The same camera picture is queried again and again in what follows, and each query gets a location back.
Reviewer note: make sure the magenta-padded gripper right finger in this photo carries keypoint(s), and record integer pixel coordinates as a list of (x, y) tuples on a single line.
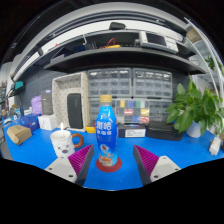
[(163, 166)]

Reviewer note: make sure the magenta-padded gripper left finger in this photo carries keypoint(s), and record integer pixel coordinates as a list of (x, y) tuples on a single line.
[(63, 166)]

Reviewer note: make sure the blue drink bottle gold cap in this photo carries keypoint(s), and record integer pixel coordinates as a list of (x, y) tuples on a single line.
[(106, 133)]

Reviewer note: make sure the black zip case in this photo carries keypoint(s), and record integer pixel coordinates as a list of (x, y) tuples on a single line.
[(163, 130)]

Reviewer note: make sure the white spoon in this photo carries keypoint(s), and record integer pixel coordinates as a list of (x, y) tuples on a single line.
[(62, 130)]

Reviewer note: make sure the yellow multimeter with red leads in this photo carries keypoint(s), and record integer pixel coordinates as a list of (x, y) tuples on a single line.
[(90, 129)]

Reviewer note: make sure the flat round red coaster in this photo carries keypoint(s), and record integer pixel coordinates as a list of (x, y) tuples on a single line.
[(116, 166)]

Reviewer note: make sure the small white box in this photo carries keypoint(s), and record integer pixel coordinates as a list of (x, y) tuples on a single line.
[(47, 122)]

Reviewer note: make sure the black box with white label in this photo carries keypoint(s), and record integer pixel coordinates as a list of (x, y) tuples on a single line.
[(131, 131)]

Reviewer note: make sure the small brown cardboard box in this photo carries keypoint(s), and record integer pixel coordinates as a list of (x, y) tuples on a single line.
[(19, 134)]

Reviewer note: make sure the white power adapter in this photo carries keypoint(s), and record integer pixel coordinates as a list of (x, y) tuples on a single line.
[(215, 146)]

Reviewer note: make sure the blue box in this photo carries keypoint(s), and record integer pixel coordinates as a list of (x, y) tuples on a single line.
[(30, 121)]

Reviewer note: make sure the black rectangular device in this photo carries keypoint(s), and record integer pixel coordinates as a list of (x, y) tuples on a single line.
[(74, 111)]

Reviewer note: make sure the clear organizer with coloured parts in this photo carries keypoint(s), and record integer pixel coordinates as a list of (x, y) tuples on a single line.
[(133, 111)]

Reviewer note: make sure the dark grey flat box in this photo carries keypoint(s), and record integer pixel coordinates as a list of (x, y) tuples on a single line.
[(47, 102)]

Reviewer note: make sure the white perforated tray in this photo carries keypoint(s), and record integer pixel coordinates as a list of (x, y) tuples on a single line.
[(60, 100)]

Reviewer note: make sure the green potted plant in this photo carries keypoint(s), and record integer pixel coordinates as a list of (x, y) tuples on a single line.
[(193, 106)]

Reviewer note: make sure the purple bag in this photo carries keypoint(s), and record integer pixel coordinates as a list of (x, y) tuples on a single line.
[(36, 105)]

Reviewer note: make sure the white oscilloscope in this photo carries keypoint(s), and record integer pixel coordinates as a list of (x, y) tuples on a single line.
[(158, 41)]

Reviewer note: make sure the white shelf unit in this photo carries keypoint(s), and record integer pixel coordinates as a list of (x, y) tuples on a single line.
[(206, 46)]

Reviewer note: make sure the yellow tool with red leads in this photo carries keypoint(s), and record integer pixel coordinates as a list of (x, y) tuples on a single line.
[(111, 46)]

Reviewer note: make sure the small black rounded device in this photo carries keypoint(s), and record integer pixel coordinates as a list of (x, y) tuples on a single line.
[(117, 26)]

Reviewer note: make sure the black wall shelf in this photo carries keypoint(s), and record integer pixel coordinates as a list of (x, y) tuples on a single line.
[(123, 60)]

